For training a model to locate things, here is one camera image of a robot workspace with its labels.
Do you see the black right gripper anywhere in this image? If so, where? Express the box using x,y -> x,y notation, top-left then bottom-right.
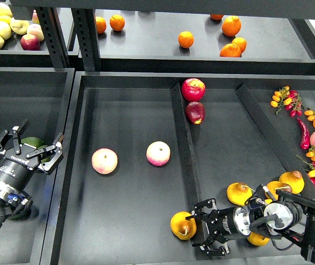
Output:
185,198 -> 252,257

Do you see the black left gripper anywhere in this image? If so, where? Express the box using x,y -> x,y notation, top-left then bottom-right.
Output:
0,119 -> 63,194

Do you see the dark green avocado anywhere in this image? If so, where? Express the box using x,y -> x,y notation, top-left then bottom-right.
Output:
8,210 -> 31,220

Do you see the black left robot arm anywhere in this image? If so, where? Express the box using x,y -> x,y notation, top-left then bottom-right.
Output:
0,120 -> 64,228

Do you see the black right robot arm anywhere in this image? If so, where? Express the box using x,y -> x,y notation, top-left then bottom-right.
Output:
185,185 -> 315,264

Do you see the green avocado upper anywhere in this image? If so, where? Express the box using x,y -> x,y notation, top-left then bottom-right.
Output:
21,136 -> 44,148

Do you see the yellow pear bottom pile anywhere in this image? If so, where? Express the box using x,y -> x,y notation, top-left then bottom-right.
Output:
247,232 -> 270,246

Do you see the yellow pear middle pile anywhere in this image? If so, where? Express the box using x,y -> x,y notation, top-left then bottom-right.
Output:
266,181 -> 292,200

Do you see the yellow pear with brown top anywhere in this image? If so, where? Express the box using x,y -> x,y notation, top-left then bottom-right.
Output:
279,170 -> 305,194

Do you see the pale pear back shelf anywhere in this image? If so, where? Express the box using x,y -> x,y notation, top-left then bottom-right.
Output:
0,2 -> 13,18

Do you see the pink apple left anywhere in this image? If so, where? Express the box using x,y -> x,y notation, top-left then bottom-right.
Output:
92,148 -> 118,174

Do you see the pink apple centre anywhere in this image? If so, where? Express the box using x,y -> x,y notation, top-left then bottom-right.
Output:
146,141 -> 170,166

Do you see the black middle tray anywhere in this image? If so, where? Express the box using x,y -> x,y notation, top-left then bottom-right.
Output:
55,72 -> 315,264

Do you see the red apple on shelf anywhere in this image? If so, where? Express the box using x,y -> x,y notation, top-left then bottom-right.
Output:
20,34 -> 41,51

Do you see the dark red apple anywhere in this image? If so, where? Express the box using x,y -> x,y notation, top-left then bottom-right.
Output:
185,102 -> 205,125

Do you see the pale peach on shelf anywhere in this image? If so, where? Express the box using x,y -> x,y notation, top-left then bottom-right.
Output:
27,24 -> 45,42

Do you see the red chili pepper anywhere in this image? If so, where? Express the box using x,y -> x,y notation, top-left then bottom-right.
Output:
296,118 -> 310,150

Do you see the yellow apple on shelf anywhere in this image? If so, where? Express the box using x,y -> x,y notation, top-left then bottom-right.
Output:
10,18 -> 30,35

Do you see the pale yellow apple shelf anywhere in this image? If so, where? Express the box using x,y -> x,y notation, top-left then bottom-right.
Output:
0,21 -> 12,40

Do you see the yellow lemon on shelf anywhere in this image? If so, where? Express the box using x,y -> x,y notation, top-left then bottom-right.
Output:
0,15 -> 12,25

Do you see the bright red apple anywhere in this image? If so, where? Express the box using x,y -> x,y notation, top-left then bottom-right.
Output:
181,78 -> 206,102

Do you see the cherry tomato bunch upper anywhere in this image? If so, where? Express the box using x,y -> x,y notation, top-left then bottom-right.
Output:
270,86 -> 302,117

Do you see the black shelf upright post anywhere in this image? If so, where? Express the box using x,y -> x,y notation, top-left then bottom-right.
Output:
71,8 -> 101,72

